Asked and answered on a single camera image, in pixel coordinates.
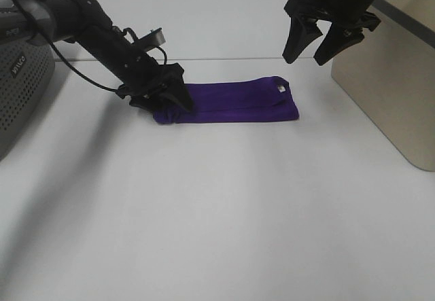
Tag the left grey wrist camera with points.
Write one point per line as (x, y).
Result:
(153, 39)

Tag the grey perforated plastic basket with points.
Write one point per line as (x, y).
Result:
(27, 66)

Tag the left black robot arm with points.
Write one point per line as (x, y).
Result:
(83, 22)

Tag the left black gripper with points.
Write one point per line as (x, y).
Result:
(142, 75)

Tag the beige plastic storage bin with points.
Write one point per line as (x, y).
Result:
(390, 76)

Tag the purple towel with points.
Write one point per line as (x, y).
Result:
(256, 100)

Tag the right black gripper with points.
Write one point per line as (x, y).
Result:
(304, 14)

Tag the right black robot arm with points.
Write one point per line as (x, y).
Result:
(348, 19)

